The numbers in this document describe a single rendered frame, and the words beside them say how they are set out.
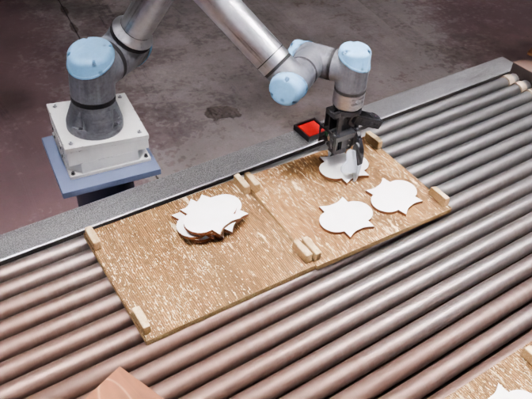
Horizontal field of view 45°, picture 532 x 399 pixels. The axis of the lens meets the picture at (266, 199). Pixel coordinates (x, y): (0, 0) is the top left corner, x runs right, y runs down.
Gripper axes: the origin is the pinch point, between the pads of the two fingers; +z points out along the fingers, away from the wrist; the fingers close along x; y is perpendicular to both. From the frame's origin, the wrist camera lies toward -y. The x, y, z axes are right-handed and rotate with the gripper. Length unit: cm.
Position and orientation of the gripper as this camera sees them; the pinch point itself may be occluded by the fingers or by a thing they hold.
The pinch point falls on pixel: (343, 166)
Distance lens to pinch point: 171.0
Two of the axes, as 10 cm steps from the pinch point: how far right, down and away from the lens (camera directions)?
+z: -0.4, 7.5, 6.6
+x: 5.2, 5.9, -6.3
